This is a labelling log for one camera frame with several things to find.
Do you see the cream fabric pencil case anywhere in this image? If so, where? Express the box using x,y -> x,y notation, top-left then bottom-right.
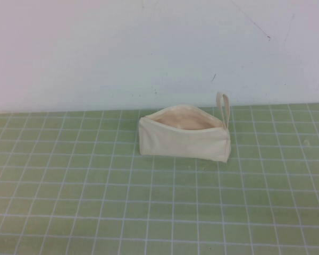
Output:
138,91 -> 232,163

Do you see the green grid cutting mat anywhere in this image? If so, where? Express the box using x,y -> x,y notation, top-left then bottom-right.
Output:
0,102 -> 319,255

